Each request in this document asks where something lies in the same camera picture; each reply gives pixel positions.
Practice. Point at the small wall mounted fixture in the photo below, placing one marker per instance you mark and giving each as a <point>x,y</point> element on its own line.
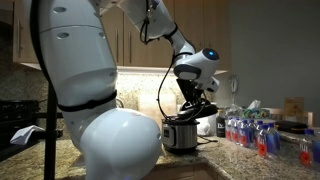
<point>234,83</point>

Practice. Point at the light wood cabinet door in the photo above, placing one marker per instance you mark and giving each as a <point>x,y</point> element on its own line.
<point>133,56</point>
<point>25,50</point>
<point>190,20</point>
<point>108,50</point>
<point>216,26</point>

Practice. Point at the black bottle white label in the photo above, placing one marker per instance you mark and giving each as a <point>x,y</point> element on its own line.
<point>220,126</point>

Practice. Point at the white crumpled cloth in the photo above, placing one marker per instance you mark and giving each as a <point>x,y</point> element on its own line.
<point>23,135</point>

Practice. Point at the blue red water bottle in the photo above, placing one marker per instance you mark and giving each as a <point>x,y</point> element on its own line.
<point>274,138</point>
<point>235,131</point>
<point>259,128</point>
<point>252,131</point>
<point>228,130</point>
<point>305,150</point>
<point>262,141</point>
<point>244,135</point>
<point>316,150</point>

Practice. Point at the black rice cooker lid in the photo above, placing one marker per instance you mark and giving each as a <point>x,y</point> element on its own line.
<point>206,110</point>

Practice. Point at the wooden chair backrest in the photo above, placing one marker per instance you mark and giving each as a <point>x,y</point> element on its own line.
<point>310,120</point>

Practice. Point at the colourful tissue box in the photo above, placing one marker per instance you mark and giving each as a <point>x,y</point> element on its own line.
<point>255,113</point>

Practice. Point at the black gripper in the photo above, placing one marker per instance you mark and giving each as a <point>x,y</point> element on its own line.
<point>190,90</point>

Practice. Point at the black stove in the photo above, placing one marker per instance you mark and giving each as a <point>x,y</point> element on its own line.
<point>16,113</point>

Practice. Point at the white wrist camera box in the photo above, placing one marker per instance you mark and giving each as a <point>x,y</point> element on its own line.
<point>211,85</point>

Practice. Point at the brown paper box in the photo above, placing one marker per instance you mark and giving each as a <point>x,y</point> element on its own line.
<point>293,106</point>

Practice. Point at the black pouch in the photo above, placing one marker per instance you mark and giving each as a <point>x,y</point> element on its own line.
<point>291,126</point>

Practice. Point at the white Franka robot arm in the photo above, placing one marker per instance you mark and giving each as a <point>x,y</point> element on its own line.
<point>83,50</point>

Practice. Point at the silver rice cooker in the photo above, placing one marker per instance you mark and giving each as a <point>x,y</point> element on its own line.
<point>180,136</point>

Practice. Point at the pale cutting board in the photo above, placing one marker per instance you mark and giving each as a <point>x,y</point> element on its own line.
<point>150,103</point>

